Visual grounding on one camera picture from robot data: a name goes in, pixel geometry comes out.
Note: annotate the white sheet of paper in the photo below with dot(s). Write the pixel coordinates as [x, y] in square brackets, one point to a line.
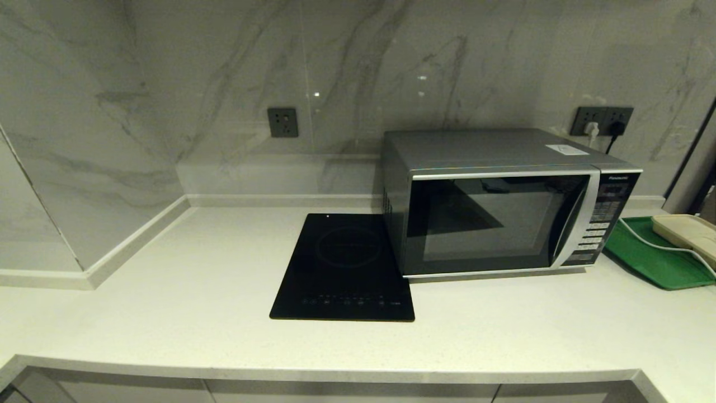
[566, 149]

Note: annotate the white power plug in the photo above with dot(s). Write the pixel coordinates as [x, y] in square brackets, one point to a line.
[592, 130]

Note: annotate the black power plug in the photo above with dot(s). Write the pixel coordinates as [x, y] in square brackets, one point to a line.
[617, 127]

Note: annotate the silver Panasonic microwave oven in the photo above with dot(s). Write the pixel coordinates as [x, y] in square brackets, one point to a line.
[475, 148]

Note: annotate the green plastic tray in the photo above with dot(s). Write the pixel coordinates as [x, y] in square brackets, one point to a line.
[654, 266]

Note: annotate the dark door frame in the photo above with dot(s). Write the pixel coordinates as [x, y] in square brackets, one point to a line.
[709, 187]

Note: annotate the angled cabinet corner panel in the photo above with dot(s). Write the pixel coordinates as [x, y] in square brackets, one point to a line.
[33, 392]

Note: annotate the black induction cooktop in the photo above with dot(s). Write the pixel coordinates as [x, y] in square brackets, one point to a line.
[335, 268]

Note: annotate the grey single wall socket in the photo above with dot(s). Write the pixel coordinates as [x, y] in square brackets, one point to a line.
[282, 122]

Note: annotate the grey double wall socket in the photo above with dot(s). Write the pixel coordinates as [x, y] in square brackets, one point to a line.
[582, 115]

